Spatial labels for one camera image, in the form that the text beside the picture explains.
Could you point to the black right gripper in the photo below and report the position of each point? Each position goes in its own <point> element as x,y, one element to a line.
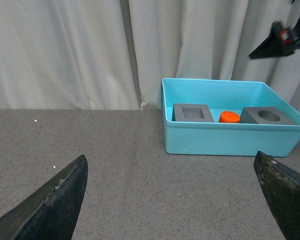
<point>281,42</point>

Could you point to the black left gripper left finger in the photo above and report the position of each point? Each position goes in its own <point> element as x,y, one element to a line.
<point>52,211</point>

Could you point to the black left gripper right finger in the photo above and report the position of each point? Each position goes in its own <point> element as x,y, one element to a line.
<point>280,186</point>

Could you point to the gray block with round hole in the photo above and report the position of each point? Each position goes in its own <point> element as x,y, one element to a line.
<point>265,115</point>

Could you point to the orange round disc part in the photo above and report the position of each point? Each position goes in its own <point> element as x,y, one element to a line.
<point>229,117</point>

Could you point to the gray block with square hole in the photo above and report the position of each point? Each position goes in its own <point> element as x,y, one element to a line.
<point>194,113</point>

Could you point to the light blue plastic box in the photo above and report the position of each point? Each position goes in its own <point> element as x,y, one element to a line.
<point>229,139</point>

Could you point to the white pleated curtain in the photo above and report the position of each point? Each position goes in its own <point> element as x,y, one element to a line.
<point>113,54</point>

